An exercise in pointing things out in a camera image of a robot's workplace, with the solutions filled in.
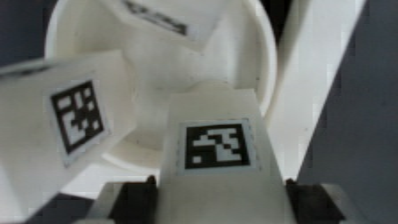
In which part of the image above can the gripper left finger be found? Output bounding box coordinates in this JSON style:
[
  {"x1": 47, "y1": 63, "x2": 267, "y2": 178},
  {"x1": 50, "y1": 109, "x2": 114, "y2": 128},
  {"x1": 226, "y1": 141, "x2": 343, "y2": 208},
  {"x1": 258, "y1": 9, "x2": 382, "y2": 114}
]
[{"x1": 73, "y1": 175, "x2": 160, "y2": 224}]

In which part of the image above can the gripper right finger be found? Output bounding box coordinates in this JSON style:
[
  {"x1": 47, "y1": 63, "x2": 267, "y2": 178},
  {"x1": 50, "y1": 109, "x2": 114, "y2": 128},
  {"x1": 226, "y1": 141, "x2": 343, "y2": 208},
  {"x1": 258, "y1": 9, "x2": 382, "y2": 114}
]
[{"x1": 286, "y1": 179, "x2": 363, "y2": 224}]

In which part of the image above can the white U-shaped fence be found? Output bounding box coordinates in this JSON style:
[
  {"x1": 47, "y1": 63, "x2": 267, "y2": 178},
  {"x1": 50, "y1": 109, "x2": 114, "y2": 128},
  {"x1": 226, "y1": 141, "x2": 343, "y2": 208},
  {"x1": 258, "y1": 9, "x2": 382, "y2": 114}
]
[{"x1": 59, "y1": 0, "x2": 370, "y2": 201}]

